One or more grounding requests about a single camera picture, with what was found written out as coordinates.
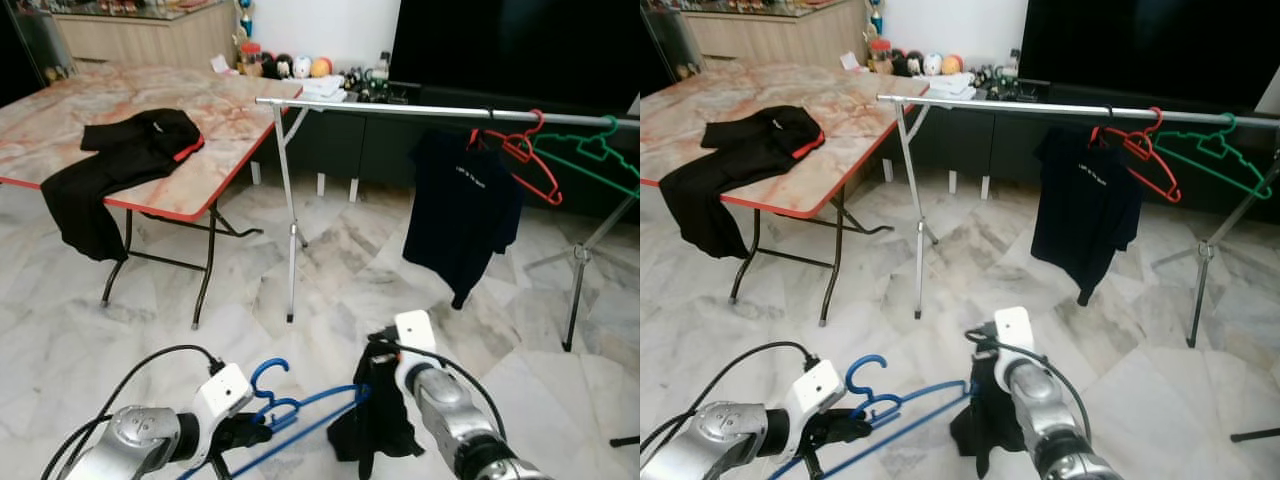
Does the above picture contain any blue plastic hanger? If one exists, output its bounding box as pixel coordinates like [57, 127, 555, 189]
[180, 357, 371, 480]
[770, 353, 976, 480]

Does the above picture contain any black garment with green logo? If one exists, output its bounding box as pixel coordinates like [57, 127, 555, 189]
[325, 330, 426, 480]
[948, 345, 1021, 479]

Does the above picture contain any black shirt with red collar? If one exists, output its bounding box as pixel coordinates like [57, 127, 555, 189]
[658, 105, 827, 261]
[40, 107, 206, 263]

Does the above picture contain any green plastic hanger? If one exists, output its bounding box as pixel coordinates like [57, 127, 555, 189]
[1155, 113, 1276, 199]
[533, 115, 641, 198]

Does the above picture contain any red hanger with black hook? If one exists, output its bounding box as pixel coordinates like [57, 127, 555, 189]
[470, 105, 504, 151]
[1088, 102, 1121, 149]

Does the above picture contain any red plastic hanger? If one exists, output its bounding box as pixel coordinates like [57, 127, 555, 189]
[1115, 107, 1183, 204]
[495, 108, 564, 207]

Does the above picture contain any black television console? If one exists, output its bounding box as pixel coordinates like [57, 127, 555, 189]
[880, 75, 1280, 216]
[255, 80, 641, 216]

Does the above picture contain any marble top folding table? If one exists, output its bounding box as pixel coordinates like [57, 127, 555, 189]
[0, 62, 303, 331]
[640, 62, 926, 329]

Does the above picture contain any navy t-shirt with white print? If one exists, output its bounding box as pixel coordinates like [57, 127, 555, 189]
[1030, 125, 1146, 307]
[403, 128, 526, 311]

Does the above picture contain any stack of white papers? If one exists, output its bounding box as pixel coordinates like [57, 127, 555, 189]
[300, 75, 349, 102]
[925, 72, 976, 100]

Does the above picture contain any light wooden sideboard cabinet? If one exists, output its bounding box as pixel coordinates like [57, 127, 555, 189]
[50, 0, 241, 69]
[680, 0, 871, 66]

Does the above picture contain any black flat screen television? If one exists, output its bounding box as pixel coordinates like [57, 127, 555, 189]
[1018, 0, 1280, 113]
[388, 0, 641, 116]

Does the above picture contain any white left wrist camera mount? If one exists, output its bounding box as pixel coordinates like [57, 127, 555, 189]
[190, 362, 254, 471]
[783, 360, 841, 463]

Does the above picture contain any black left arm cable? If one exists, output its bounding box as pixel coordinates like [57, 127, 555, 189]
[40, 345, 226, 480]
[640, 342, 816, 451]

